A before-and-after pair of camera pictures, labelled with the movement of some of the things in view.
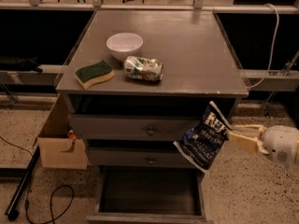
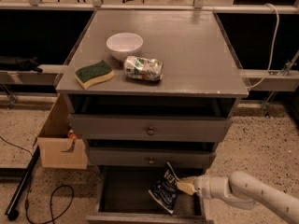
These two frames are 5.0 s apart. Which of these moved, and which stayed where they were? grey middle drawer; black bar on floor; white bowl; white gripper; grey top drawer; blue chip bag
Moved: blue chip bag; white gripper
Stayed: grey top drawer; white bowl; black bar on floor; grey middle drawer
